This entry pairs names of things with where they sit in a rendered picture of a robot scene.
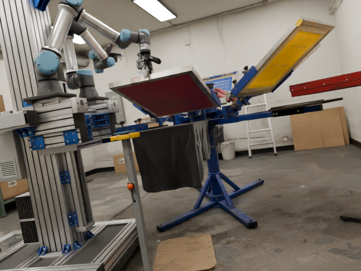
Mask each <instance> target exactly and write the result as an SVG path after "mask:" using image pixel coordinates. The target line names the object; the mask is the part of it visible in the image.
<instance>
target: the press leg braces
mask: <svg viewBox="0 0 361 271"><path fill-rule="evenodd" d="M221 174H222V176H221V178H222V179H223V180H224V181H225V182H226V183H228V184H229V185H230V186H231V187H232V188H234V189H235V190H233V191H240V190H242V189H241V188H239V187H238V186H237V185H236V184H235V183H233V182H232V181H231V180H230V179H229V178H227V177H226V176H225V175H224V174H223V173H221ZM215 178H216V180H217V183H218V185H219V187H220V189H221V191H222V194H223V196H224V198H225V200H226V203H227V205H226V206H225V207H227V208H228V209H232V208H236V207H235V206H233V205H232V202H231V200H230V198H229V196H228V193H227V191H226V188H225V186H224V185H223V183H222V180H221V178H220V176H219V174H215ZM211 180H212V175H208V177H207V180H206V182H205V184H204V186H203V188H202V190H201V193H200V195H199V197H198V199H197V201H196V203H195V206H194V208H193V209H192V210H191V211H197V210H199V209H201V208H202V207H200V205H201V203H202V201H203V199H204V196H205V194H206V193H207V194H211V193H212V192H211V190H212V189H211Z"/></svg>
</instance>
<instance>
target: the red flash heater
mask: <svg viewBox="0 0 361 271"><path fill-rule="evenodd" d="M358 86H361V71H358V72H353V73H348V74H343V75H338V76H333V77H328V78H325V79H320V80H315V81H309V82H305V83H299V84H294V85H290V86H289V88H290V92H291V96H292V97H297V96H304V95H311V94H318V93H322V92H328V91H334V90H340V89H346V88H352V87H358Z"/></svg>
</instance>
